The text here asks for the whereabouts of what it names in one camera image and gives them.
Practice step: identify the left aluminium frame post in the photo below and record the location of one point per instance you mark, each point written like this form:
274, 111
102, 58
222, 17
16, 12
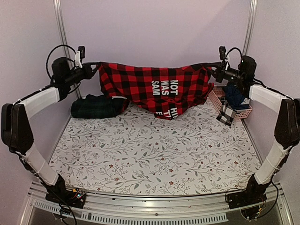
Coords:
63, 38

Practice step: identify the dark green plaid skirt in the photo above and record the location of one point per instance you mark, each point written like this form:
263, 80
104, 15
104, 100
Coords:
98, 107

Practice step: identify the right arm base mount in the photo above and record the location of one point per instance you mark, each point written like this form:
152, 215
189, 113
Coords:
252, 201

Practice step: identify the front aluminium rail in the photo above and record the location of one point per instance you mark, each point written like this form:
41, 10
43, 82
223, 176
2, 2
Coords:
116, 209

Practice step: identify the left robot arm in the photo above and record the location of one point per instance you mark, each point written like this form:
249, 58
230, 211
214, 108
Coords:
16, 132

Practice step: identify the floral patterned table mat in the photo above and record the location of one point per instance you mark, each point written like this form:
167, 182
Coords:
136, 153

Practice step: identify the dark blue garment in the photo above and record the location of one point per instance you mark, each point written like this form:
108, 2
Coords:
235, 98

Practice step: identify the red black plaid shirt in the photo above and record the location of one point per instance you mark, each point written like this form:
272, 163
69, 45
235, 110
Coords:
166, 92

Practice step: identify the grey white plaid cloth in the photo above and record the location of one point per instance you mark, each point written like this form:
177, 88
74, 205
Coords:
227, 114

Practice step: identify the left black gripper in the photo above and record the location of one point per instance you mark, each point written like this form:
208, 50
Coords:
88, 71

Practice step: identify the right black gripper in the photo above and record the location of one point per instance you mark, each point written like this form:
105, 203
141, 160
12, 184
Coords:
219, 71

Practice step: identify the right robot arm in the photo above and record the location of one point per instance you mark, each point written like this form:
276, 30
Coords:
287, 127

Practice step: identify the aluminium frame post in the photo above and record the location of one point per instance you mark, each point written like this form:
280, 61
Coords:
250, 26
63, 38

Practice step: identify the pink plastic basket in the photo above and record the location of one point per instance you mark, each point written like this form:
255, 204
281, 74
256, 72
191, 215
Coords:
215, 95

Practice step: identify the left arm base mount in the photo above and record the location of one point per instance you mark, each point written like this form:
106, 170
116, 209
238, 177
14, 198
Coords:
73, 198

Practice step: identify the right aluminium frame post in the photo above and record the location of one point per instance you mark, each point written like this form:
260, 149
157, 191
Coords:
250, 26

